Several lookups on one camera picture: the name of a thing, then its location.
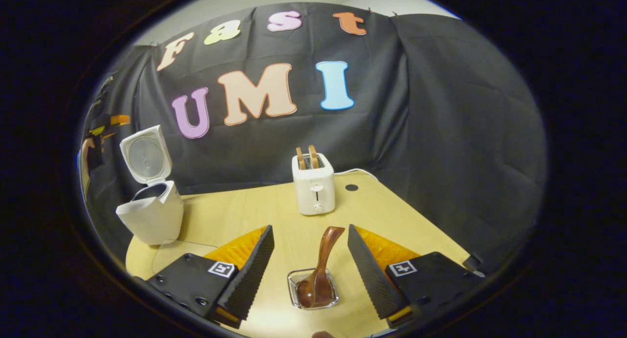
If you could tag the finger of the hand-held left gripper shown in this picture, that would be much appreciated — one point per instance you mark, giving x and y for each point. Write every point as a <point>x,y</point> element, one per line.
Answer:
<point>120,119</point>

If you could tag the white rice cooker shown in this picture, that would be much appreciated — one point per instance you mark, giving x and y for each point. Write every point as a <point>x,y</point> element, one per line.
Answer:
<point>152,215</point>

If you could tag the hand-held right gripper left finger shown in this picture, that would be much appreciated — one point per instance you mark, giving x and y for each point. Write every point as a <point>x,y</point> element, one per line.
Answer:
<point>247,279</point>

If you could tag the black backdrop cloth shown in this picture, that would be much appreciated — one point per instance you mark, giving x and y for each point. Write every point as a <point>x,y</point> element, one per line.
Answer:
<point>441,132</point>

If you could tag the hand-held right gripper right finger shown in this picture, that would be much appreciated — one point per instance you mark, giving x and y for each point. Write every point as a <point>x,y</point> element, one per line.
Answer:
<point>370,277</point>

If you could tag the clear square chopstick holder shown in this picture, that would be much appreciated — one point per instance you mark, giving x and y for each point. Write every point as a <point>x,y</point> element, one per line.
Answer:
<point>294,286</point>

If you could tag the white toaster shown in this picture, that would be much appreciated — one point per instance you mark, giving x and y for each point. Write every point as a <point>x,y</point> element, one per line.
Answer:
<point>313,191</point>

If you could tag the brown wooden spoon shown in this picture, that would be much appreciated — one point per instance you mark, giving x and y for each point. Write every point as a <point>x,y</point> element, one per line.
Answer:
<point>321,274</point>

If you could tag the black round table grommet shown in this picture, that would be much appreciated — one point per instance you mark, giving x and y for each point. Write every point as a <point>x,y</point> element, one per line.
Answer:
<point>351,187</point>

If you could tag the brown bread slice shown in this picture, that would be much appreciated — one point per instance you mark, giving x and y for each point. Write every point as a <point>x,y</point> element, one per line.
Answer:
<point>313,156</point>
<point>300,159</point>

